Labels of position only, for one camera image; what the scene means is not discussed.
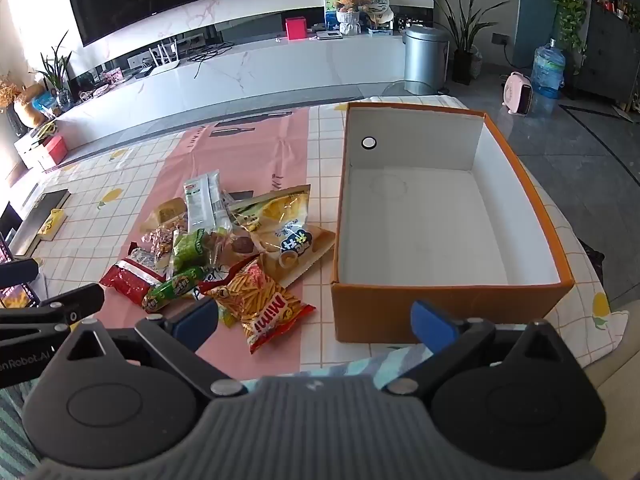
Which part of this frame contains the blue water bottle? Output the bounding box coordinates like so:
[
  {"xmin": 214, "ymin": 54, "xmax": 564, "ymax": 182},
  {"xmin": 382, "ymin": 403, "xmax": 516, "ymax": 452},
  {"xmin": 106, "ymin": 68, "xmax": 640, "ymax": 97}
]
[{"xmin": 530, "ymin": 37, "xmax": 567, "ymax": 99}]

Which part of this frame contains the clear packet with brown snack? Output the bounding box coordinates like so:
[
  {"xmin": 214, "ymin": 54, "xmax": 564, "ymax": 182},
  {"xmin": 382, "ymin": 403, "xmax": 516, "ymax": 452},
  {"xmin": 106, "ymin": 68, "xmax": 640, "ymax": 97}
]
[{"xmin": 210, "ymin": 229, "xmax": 257, "ymax": 263}]

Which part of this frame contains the orange stick snack packet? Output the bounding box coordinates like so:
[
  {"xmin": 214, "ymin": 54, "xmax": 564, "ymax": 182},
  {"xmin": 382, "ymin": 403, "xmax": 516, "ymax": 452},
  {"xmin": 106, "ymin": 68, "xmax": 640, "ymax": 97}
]
[{"xmin": 207, "ymin": 252, "xmax": 317, "ymax": 354}]

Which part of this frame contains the clear packet of white candies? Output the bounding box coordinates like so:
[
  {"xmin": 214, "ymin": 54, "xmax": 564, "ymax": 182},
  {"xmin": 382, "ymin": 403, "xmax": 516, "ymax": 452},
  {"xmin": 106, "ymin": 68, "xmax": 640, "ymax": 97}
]
[{"xmin": 207, "ymin": 170, "xmax": 236, "ymax": 231}]

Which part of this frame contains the white green-label snack packet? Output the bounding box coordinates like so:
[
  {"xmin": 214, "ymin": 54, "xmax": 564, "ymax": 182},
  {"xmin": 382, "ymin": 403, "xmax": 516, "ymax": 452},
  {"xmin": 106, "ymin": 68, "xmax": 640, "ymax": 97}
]
[{"xmin": 182, "ymin": 174, "xmax": 221, "ymax": 235}]

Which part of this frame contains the green pea snack packet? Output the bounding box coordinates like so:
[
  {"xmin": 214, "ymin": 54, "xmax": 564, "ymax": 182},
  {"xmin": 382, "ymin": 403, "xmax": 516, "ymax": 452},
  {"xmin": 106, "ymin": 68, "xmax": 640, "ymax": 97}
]
[{"xmin": 171, "ymin": 229, "xmax": 213, "ymax": 275}]

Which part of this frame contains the green printed box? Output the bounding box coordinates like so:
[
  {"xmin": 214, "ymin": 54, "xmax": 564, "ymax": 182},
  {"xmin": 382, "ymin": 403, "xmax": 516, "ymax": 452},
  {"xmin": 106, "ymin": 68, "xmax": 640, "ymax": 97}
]
[{"xmin": 322, "ymin": 0, "xmax": 346, "ymax": 31}]

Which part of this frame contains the dark cloth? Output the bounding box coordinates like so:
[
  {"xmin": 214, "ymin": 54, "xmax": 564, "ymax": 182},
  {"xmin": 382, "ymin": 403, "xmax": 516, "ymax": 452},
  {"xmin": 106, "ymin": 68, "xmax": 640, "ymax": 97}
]
[{"xmin": 579, "ymin": 239, "xmax": 607, "ymax": 292}]

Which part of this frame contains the black book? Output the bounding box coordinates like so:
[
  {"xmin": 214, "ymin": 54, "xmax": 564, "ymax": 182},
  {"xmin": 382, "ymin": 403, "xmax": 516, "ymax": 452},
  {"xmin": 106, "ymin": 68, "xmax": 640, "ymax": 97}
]
[{"xmin": 19, "ymin": 187, "xmax": 71, "ymax": 252}]

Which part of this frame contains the green leafy potted plant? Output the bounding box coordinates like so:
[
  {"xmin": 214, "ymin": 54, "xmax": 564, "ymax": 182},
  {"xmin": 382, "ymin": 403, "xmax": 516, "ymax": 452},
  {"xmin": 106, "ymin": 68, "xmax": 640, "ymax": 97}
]
[{"xmin": 34, "ymin": 30, "xmax": 77, "ymax": 107}]

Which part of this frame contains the small green snack packet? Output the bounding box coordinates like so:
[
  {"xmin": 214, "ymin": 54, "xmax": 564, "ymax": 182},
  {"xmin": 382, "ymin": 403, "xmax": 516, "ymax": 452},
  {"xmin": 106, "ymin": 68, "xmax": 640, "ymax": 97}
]
[{"xmin": 142, "ymin": 266, "xmax": 207, "ymax": 315}]

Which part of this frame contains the round glass side table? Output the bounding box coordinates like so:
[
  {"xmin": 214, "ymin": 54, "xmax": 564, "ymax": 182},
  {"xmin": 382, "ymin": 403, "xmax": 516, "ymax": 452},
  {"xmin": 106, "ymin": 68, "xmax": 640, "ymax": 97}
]
[{"xmin": 382, "ymin": 79, "xmax": 453, "ymax": 99}]

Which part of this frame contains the tan bread snack packet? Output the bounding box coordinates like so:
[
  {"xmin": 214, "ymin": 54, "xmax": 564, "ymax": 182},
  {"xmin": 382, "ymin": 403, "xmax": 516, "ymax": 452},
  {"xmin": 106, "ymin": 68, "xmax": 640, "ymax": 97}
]
[{"xmin": 147, "ymin": 199, "xmax": 188, "ymax": 228}]

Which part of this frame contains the snake plant in black pot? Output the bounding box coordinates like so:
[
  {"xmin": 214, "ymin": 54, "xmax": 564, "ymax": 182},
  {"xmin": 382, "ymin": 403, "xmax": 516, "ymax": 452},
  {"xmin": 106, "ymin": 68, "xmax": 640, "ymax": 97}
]
[{"xmin": 421, "ymin": 0, "xmax": 507, "ymax": 86}]

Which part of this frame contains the row of small bottles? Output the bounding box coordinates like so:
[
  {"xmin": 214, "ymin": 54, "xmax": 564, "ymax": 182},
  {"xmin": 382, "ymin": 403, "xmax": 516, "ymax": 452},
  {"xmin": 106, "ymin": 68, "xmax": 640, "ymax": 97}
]
[{"xmin": 599, "ymin": 0, "xmax": 640, "ymax": 20}]

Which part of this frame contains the red storage box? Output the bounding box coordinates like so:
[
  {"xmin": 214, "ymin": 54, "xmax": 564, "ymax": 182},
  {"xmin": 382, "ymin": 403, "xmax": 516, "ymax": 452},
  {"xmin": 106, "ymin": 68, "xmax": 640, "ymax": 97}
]
[{"xmin": 42, "ymin": 135, "xmax": 69, "ymax": 169}]

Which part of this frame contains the dark grey cabinet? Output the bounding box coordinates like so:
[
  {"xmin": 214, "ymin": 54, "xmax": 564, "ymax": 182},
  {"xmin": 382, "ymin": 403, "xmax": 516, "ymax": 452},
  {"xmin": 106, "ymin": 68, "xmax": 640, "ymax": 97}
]
[{"xmin": 575, "ymin": 0, "xmax": 640, "ymax": 107}]

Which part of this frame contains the white router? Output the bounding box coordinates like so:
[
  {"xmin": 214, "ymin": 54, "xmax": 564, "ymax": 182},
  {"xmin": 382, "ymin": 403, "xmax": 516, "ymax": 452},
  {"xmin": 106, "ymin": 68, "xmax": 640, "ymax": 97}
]
[{"xmin": 149, "ymin": 42, "xmax": 182, "ymax": 77}]

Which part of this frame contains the white marble media console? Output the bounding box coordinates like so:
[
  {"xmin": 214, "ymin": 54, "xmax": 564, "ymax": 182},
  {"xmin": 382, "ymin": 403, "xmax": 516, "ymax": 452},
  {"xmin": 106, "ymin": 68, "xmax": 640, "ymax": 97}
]
[{"xmin": 15, "ymin": 35, "xmax": 416, "ymax": 161}]

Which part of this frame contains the yellow chip bag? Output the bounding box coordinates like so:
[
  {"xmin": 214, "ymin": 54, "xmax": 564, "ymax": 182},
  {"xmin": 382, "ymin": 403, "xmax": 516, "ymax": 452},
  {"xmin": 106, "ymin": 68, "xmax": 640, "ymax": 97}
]
[{"xmin": 231, "ymin": 184, "xmax": 337, "ymax": 287}]

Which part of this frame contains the teal striped cloth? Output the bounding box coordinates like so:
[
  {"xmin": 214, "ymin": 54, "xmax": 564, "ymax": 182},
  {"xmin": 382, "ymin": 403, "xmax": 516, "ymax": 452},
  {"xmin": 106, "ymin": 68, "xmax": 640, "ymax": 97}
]
[{"xmin": 0, "ymin": 346, "xmax": 433, "ymax": 480}]

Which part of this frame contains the white red-edged snack packet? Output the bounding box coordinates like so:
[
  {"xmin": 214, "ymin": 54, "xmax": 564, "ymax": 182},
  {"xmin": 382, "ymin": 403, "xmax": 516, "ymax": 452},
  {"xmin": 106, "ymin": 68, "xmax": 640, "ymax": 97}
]
[{"xmin": 192, "ymin": 259, "xmax": 261, "ymax": 306}]

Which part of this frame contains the pink space heater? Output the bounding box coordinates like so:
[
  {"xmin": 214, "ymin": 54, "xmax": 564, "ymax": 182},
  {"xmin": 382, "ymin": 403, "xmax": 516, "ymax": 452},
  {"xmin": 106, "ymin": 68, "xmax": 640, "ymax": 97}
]
[{"xmin": 502, "ymin": 71, "xmax": 534, "ymax": 116}]

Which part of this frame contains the red silver snack packet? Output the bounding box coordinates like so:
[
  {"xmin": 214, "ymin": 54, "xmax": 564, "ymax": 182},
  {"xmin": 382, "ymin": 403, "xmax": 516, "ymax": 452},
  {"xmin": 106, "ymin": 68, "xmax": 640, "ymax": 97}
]
[{"xmin": 127, "ymin": 241, "xmax": 161, "ymax": 273}]

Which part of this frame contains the white printed hand fan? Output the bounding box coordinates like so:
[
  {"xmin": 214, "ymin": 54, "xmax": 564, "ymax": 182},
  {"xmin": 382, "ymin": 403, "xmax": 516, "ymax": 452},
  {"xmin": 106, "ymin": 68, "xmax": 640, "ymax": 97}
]
[{"xmin": 357, "ymin": 0, "xmax": 396, "ymax": 17}]

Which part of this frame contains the silver trash can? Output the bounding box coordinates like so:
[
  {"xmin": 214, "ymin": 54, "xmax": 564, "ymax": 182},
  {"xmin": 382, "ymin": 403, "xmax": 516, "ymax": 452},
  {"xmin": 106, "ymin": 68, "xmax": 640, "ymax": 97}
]
[{"xmin": 402, "ymin": 25, "xmax": 451, "ymax": 96}]

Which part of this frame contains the brown nut snack packet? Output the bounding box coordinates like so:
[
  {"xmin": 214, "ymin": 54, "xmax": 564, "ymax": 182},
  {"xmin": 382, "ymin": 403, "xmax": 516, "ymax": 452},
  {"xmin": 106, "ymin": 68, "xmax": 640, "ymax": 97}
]
[{"xmin": 141, "ymin": 224, "xmax": 181, "ymax": 263}]

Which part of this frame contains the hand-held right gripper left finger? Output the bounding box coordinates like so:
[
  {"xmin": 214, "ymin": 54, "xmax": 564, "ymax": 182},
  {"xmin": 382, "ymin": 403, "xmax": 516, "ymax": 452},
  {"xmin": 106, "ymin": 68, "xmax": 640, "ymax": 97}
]
[{"xmin": 42, "ymin": 296, "xmax": 247, "ymax": 398}]

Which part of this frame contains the beige cushion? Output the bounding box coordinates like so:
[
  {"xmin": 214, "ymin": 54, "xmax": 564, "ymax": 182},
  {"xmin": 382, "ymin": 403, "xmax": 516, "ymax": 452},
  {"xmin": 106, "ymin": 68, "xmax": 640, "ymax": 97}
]
[{"xmin": 582, "ymin": 305, "xmax": 640, "ymax": 480}]

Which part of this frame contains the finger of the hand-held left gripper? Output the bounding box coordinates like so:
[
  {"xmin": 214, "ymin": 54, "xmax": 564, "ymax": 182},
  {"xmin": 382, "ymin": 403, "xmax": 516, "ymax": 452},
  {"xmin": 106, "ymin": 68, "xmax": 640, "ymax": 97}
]
[
  {"xmin": 0, "ymin": 259, "xmax": 40, "ymax": 289},
  {"xmin": 0, "ymin": 283, "xmax": 106, "ymax": 334}
]

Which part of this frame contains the orange cardboard box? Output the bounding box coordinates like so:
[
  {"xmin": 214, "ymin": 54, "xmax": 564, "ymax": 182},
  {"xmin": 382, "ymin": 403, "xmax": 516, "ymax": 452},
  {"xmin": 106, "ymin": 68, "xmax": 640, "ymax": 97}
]
[{"xmin": 330, "ymin": 101, "xmax": 575, "ymax": 345}]

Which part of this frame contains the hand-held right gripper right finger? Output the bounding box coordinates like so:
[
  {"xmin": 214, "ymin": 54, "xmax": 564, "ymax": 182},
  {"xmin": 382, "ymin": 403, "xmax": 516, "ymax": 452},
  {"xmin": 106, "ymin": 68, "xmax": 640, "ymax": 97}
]
[{"xmin": 381, "ymin": 300, "xmax": 587, "ymax": 398}]

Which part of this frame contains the teddy bear bouquet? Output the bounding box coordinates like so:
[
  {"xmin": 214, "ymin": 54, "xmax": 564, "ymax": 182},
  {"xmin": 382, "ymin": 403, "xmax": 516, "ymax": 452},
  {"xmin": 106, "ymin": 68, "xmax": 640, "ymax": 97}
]
[{"xmin": 335, "ymin": 0, "xmax": 362, "ymax": 37}]

